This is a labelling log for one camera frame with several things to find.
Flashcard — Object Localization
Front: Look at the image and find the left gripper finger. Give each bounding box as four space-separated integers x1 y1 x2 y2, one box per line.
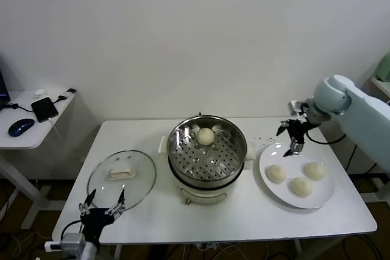
78 189 97 216
105 188 126 220

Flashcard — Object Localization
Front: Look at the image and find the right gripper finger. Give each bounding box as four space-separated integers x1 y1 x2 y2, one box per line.
276 119 290 136
282 139 302 158

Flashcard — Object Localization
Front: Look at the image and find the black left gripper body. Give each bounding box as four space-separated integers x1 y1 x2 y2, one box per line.
79 208 116 242

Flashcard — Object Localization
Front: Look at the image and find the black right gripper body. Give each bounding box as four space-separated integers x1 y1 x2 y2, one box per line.
286 119 312 146

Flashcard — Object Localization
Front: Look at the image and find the white steamed baozi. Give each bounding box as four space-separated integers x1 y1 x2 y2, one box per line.
266 164 287 184
304 161 327 181
289 176 314 198
196 127 215 146

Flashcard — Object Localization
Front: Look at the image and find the stainless steel steamer basket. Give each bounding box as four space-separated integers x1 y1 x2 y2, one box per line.
157 114 256 181

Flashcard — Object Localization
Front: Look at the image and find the glass pot lid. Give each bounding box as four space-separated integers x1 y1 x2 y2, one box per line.
87 149 157 212

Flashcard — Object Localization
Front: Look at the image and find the white plate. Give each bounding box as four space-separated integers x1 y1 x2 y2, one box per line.
258 141 335 209

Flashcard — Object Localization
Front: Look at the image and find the white desk foot bar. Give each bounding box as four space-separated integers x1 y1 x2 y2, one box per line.
347 173 390 203

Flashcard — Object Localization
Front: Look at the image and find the white side desk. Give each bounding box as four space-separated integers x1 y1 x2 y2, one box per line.
0 89 77 231

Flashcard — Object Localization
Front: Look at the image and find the white electric cooker base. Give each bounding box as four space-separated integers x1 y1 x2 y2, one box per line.
167 156 254 206

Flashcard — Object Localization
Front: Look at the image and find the white shelf desk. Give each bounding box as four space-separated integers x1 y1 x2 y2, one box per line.
370 76 390 94

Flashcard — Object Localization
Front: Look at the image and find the blue computer mouse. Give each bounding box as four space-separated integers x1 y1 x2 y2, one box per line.
8 118 35 138

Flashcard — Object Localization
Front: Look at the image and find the black smartphone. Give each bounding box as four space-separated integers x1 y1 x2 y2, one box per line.
31 97 59 123

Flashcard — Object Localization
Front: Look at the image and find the dark laptop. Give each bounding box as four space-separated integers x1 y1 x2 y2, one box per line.
0 54 12 111

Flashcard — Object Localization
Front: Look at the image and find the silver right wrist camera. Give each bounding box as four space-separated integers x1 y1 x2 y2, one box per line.
288 100 303 115

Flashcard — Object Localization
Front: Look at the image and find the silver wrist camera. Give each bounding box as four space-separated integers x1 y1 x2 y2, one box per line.
288 100 303 115
44 233 85 253

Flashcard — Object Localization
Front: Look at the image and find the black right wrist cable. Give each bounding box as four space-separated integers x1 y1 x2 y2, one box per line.
305 128 347 146

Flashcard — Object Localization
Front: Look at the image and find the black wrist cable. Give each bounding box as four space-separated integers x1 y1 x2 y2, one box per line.
60 220 83 242
305 128 347 146

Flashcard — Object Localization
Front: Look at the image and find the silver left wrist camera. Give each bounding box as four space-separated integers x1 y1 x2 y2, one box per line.
44 233 85 253

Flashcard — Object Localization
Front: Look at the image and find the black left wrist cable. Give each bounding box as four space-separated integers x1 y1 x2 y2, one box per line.
60 220 83 242

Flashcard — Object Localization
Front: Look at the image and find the black power adapter cable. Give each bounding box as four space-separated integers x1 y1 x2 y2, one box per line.
346 143 378 175

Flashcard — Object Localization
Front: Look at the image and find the white phone charging cable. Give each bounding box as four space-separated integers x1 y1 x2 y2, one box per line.
48 118 64 144

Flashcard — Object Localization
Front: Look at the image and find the black laptop cable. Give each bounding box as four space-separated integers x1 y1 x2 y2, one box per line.
2 102 34 113

